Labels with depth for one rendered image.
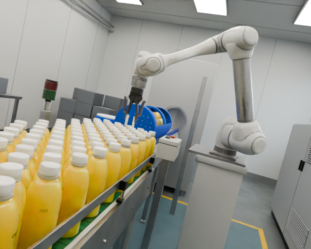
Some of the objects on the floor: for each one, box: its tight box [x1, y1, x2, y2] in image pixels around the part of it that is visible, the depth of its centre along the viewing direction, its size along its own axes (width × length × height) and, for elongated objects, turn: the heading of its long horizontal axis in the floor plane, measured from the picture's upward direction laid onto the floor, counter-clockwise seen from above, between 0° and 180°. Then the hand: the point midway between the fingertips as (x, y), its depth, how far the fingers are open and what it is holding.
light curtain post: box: [169, 76, 208, 215], centre depth 307 cm, size 6×6×170 cm
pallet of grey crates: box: [56, 87, 128, 129], centre depth 563 cm, size 120×80×119 cm
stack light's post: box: [39, 110, 51, 128], centre depth 137 cm, size 4×4×110 cm
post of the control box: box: [141, 159, 170, 249], centre depth 144 cm, size 4×4×100 cm
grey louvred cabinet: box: [270, 124, 311, 249], centre depth 292 cm, size 54×215×145 cm, turn 93°
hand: (130, 121), depth 152 cm, fingers closed on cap, 4 cm apart
